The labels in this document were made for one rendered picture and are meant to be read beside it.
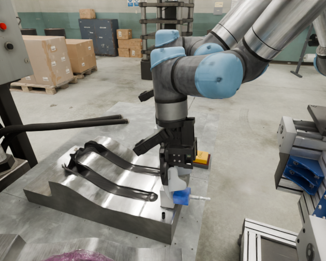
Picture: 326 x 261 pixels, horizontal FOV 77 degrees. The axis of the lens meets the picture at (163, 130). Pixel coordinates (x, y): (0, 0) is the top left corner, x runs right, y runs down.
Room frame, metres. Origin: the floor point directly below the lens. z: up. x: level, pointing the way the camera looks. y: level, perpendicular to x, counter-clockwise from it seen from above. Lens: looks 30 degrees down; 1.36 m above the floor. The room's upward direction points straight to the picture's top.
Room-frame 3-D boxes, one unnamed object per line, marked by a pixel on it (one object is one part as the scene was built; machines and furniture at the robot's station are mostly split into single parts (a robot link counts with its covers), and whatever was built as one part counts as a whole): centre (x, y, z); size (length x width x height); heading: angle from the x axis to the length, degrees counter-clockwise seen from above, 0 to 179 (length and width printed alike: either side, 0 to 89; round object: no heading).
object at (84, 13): (7.63, 2.44, 1.26); 0.42 x 0.33 x 0.29; 73
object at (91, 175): (0.51, 0.17, 0.92); 0.35 x 0.16 x 0.09; 73
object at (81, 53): (5.15, 2.37, 0.37); 1.20 x 0.82 x 0.74; 81
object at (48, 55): (4.16, 2.53, 0.47); 1.22 x 0.80 x 0.94; 77
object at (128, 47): (7.30, 1.06, 0.42); 0.86 x 0.33 x 0.83; 73
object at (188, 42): (0.70, -0.11, 1.25); 0.11 x 0.11 x 0.08; 3
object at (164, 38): (0.71, -0.02, 1.25); 0.09 x 0.08 x 0.11; 93
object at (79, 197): (0.53, 0.18, 0.87); 0.50 x 0.26 x 0.14; 73
